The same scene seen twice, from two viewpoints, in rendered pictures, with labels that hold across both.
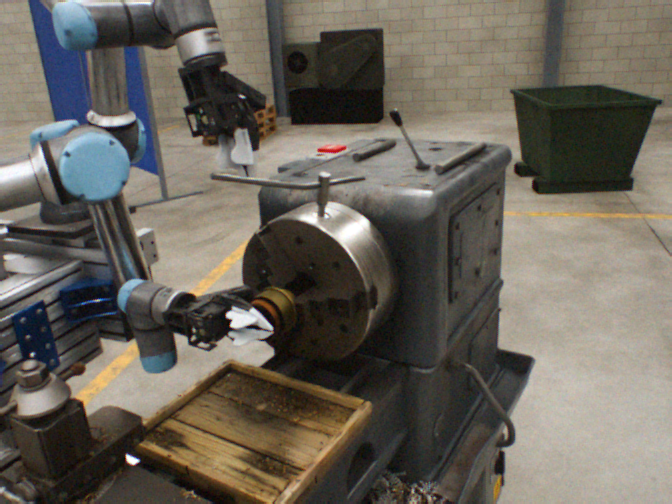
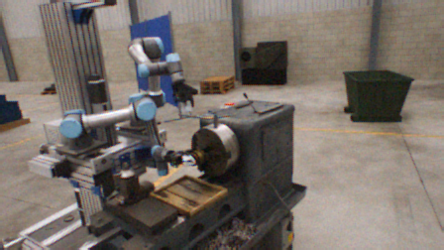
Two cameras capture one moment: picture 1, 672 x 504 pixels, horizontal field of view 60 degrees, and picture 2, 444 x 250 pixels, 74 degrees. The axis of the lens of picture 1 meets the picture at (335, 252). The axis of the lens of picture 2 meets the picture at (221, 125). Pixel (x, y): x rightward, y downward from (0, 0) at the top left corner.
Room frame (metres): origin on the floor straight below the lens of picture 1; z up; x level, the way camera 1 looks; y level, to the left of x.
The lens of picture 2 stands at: (-0.60, -0.30, 1.76)
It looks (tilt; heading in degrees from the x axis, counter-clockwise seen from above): 16 degrees down; 9
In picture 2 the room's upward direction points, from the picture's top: 4 degrees counter-clockwise
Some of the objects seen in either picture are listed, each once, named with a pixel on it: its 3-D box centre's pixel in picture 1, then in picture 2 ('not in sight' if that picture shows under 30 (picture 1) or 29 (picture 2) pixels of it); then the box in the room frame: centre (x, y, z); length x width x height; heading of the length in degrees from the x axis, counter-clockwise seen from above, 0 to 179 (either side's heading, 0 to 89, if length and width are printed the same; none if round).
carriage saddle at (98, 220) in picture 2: not in sight; (134, 222); (0.60, 0.38, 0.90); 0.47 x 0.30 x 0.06; 57
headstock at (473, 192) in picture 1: (392, 231); (249, 134); (1.47, -0.16, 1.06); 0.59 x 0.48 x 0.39; 147
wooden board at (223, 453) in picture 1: (250, 427); (187, 193); (0.91, 0.18, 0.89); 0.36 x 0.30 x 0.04; 57
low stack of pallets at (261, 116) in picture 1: (240, 124); (217, 84); (9.32, 1.37, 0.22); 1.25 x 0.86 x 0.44; 168
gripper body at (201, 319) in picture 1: (201, 318); (175, 158); (0.98, 0.26, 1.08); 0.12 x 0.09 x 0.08; 56
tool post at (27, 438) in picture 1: (54, 430); (130, 183); (0.69, 0.41, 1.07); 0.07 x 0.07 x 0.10; 57
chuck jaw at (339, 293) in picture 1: (333, 303); (216, 156); (1.01, 0.01, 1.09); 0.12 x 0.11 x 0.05; 57
